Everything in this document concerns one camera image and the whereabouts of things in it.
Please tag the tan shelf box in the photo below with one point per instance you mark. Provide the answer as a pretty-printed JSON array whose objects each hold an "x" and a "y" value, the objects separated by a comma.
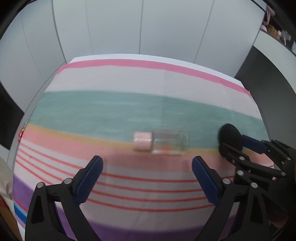
[{"x": 275, "y": 31}]

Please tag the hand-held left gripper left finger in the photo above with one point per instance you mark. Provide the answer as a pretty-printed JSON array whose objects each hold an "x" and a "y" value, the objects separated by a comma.
[{"x": 89, "y": 180}]

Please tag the pink shelf item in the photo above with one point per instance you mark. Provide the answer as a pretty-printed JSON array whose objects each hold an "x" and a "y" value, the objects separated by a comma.
[{"x": 266, "y": 18}]

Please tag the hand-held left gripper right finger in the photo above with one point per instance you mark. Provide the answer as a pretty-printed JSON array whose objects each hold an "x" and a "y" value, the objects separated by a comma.
[{"x": 205, "y": 180}]

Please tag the small white shelf item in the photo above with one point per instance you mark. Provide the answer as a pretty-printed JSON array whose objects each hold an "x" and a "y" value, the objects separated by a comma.
[{"x": 285, "y": 36}]

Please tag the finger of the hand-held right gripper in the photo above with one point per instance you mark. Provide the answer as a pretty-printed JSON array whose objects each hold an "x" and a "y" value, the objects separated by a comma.
[
  {"x": 240, "y": 162},
  {"x": 254, "y": 143}
]

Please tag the black round puff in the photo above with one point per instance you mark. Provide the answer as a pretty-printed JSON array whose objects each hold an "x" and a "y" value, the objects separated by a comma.
[{"x": 230, "y": 139}]

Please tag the striped colourful blanket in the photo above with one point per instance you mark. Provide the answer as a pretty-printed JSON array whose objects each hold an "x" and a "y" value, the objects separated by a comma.
[{"x": 138, "y": 111}]

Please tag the clear bottle with pink cap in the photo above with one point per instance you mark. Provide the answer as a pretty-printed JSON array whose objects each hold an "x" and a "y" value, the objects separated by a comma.
[{"x": 161, "y": 142}]

